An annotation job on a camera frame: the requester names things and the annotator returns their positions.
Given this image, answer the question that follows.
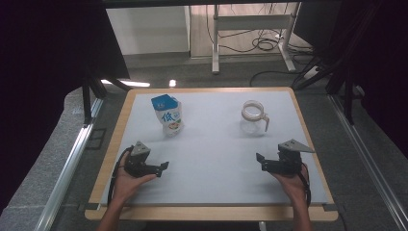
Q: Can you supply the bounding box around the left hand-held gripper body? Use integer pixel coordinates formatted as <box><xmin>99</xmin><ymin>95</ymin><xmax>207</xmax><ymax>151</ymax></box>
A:
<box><xmin>124</xmin><ymin>141</ymin><xmax>152</xmax><ymax>178</ymax></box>

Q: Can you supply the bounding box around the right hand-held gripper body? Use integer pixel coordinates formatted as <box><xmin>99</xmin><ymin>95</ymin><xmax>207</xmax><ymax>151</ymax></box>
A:
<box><xmin>272</xmin><ymin>139</ymin><xmax>316</xmax><ymax>176</ymax></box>

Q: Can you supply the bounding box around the clear glass pitcher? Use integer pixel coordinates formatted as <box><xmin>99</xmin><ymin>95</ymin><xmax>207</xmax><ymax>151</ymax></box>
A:
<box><xmin>240</xmin><ymin>99</ymin><xmax>270</xmax><ymax>136</ymax></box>

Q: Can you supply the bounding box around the blue and white milk pouch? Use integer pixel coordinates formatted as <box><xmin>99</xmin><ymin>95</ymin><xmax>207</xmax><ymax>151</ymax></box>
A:
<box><xmin>150</xmin><ymin>93</ymin><xmax>184</xmax><ymax>138</ymax></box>

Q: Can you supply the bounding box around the person's right hand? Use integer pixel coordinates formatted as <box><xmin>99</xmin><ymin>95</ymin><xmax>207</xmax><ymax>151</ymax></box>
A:
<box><xmin>270</xmin><ymin>163</ymin><xmax>311</xmax><ymax>204</ymax></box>

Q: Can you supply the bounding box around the person's left hand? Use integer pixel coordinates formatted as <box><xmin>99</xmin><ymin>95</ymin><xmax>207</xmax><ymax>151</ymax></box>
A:
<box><xmin>113</xmin><ymin>153</ymin><xmax>158</xmax><ymax>203</ymax></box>

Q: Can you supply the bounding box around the black floor outlet cover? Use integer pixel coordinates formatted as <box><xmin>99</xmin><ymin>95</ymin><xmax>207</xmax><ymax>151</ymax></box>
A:
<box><xmin>85</xmin><ymin>128</ymin><xmax>107</xmax><ymax>150</ymax></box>

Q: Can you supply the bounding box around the white table mat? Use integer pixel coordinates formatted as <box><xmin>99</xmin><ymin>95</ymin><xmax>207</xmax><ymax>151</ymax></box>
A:
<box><xmin>99</xmin><ymin>90</ymin><xmax>330</xmax><ymax>206</ymax></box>

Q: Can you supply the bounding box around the wooden table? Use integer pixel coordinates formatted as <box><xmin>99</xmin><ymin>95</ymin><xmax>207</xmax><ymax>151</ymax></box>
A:
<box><xmin>85</xmin><ymin>86</ymin><xmax>340</xmax><ymax>222</ymax></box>

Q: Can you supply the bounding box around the black stand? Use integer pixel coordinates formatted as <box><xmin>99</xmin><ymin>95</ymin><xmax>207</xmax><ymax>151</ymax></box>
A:
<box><xmin>326</xmin><ymin>64</ymin><xmax>357</xmax><ymax>126</ymax></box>
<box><xmin>81</xmin><ymin>75</ymin><xmax>133</xmax><ymax>126</ymax></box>

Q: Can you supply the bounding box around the white power strip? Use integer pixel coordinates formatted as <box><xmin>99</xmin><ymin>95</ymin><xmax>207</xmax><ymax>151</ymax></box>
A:
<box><xmin>301</xmin><ymin>65</ymin><xmax>320</xmax><ymax>81</ymax></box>

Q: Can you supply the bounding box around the white cabinet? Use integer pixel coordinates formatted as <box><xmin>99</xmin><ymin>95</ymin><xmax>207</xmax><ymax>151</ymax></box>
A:
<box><xmin>105</xmin><ymin>5</ymin><xmax>191</xmax><ymax>56</ymax></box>

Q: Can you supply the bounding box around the dark curtain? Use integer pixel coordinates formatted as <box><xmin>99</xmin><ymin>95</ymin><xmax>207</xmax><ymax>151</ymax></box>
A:
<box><xmin>293</xmin><ymin>0</ymin><xmax>408</xmax><ymax>158</ymax></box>
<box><xmin>0</xmin><ymin>0</ymin><xmax>131</xmax><ymax>213</ymax></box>

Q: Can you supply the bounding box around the left hand-held gripper cable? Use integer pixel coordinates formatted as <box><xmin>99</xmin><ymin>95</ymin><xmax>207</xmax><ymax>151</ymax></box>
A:
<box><xmin>107</xmin><ymin>145</ymin><xmax>134</xmax><ymax>206</ymax></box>

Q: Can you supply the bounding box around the hand-held gripper cable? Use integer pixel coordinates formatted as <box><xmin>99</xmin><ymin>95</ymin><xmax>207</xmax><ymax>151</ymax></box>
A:
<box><xmin>107</xmin><ymin>145</ymin><xmax>134</xmax><ymax>206</ymax></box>
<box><xmin>299</xmin><ymin>162</ymin><xmax>313</xmax><ymax>208</ymax></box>

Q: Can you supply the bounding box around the right hand-held gripper cable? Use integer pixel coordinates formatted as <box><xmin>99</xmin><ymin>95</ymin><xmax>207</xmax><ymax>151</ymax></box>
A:
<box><xmin>299</xmin><ymin>162</ymin><xmax>313</xmax><ymax>208</ymax></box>

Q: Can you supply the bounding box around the aluminium rail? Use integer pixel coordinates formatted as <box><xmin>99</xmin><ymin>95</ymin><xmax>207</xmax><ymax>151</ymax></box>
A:
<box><xmin>328</xmin><ymin>94</ymin><xmax>408</xmax><ymax>230</ymax></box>
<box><xmin>33</xmin><ymin>97</ymin><xmax>105</xmax><ymax>231</ymax></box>

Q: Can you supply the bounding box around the coiled black floor cable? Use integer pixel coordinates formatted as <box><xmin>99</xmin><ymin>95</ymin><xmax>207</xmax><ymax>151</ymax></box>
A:
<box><xmin>251</xmin><ymin>37</ymin><xmax>277</xmax><ymax>52</ymax></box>

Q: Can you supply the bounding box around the white metal desk frame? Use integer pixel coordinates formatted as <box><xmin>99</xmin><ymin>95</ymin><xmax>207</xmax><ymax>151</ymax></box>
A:
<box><xmin>211</xmin><ymin>3</ymin><xmax>301</xmax><ymax>75</ymax></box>

